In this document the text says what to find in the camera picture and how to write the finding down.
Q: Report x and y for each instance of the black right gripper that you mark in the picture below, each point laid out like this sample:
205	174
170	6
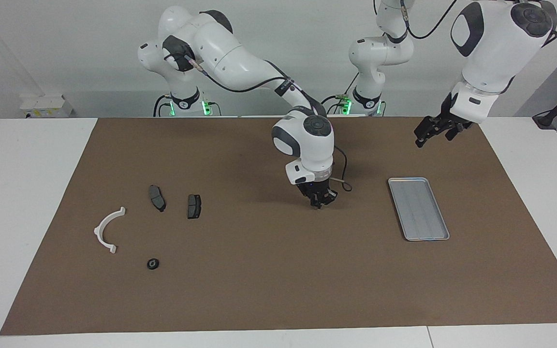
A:
317	191

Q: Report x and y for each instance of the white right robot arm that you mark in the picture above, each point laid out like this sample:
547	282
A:
240	58

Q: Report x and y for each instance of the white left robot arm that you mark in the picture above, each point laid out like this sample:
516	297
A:
491	53

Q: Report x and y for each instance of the rectangular grey brake pad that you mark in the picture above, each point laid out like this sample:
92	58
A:
194	206

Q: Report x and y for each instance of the white curved plastic bracket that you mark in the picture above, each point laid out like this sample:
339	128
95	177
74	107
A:
97	231

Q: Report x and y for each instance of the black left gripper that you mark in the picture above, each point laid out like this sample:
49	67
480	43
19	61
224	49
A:
452	126

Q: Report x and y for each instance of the silver metal tray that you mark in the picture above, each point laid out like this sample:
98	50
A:
418	210

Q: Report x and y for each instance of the curved grey brake pad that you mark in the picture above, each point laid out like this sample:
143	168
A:
157	198

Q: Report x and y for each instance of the brown table mat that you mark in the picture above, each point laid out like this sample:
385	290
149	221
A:
307	270

